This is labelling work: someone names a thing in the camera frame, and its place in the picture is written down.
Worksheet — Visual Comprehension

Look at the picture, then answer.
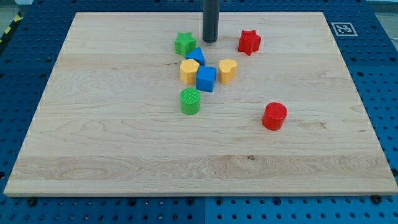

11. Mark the green star block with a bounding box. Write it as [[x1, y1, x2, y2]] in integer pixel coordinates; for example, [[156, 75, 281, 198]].
[[174, 32, 197, 57]]

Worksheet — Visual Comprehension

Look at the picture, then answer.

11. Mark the red star block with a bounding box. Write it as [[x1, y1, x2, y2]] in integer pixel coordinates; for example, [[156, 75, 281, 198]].
[[238, 30, 261, 55]]

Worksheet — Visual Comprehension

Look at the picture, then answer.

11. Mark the green cylinder block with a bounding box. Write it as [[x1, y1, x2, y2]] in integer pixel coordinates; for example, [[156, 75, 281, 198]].
[[180, 88, 200, 115]]

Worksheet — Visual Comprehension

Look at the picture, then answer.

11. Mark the blue cube block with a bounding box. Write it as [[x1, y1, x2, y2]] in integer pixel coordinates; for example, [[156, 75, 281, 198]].
[[196, 66, 216, 92]]

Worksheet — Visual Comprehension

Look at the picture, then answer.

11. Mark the yellow hexagon block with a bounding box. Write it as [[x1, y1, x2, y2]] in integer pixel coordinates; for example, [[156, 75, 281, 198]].
[[179, 59, 200, 85]]

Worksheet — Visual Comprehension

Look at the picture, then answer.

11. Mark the yellow heart block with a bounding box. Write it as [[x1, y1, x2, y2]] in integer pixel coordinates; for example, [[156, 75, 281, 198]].
[[218, 59, 238, 84]]

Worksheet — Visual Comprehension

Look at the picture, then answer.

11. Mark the blue triangle block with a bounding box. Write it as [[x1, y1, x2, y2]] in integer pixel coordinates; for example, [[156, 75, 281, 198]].
[[185, 47, 205, 66]]

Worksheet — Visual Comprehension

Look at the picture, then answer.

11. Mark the red cylinder block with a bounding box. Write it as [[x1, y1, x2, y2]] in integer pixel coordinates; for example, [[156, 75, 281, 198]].
[[261, 102, 288, 131]]

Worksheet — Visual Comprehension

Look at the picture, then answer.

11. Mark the light wooden board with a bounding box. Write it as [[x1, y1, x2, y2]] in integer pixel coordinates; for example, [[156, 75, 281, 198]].
[[4, 12, 397, 197]]

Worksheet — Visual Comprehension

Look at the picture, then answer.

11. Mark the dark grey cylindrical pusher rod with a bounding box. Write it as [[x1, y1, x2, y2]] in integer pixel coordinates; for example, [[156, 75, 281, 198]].
[[202, 0, 220, 43]]

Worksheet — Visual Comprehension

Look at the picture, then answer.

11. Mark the white fiducial marker tag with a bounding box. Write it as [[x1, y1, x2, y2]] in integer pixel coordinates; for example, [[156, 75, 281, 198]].
[[331, 22, 358, 37]]

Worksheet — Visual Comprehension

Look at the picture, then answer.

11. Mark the yellow black hazard tape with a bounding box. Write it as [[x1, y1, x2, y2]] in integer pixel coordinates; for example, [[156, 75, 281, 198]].
[[1, 12, 24, 44]]

